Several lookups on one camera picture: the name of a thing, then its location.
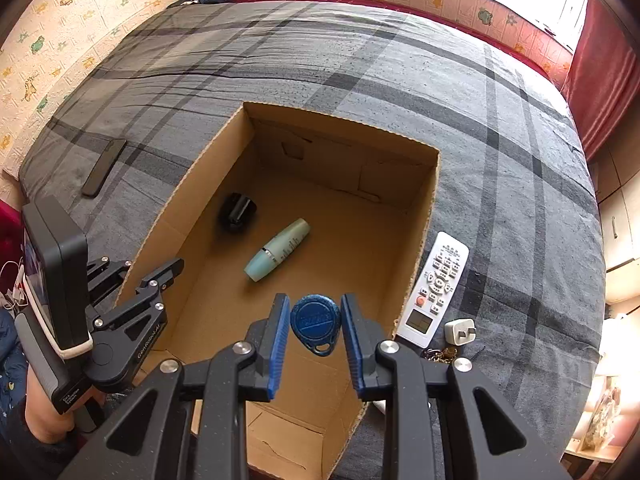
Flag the wooden shelf with clutter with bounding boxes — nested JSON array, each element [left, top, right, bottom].
[[561, 376, 639, 479]]

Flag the cream wardrobe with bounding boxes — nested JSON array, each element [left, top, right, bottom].
[[589, 107, 639, 304]]

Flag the large white charger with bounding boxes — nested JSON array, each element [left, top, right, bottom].
[[373, 401, 386, 414]]

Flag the metal keyring with beads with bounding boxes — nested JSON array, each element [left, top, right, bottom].
[[422, 346, 459, 364]]

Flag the white remote control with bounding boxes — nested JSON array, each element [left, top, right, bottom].
[[396, 232, 469, 349]]

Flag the black cylindrical speaker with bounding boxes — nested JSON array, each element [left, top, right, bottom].
[[218, 192, 257, 233]]

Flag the black smartphone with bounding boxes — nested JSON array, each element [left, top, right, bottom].
[[81, 139, 127, 198]]

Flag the small white plug adapter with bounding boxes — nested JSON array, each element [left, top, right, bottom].
[[444, 318, 476, 347]]

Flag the brown cardboard box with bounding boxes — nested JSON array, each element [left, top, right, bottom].
[[114, 101, 442, 480]]

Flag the person left hand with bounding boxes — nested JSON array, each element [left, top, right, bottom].
[[25, 366, 106, 444]]

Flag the white cable with tag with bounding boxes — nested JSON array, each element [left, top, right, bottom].
[[0, 257, 30, 311]]

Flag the grey plaid bed sheet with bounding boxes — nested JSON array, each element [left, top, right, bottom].
[[18, 1, 604, 456]]

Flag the red curtain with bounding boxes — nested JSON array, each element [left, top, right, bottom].
[[561, 0, 639, 159]]

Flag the blue oval key fob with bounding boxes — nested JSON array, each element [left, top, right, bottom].
[[290, 295, 342, 358]]

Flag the mint green tube bottle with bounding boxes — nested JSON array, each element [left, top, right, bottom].
[[244, 218, 310, 282]]

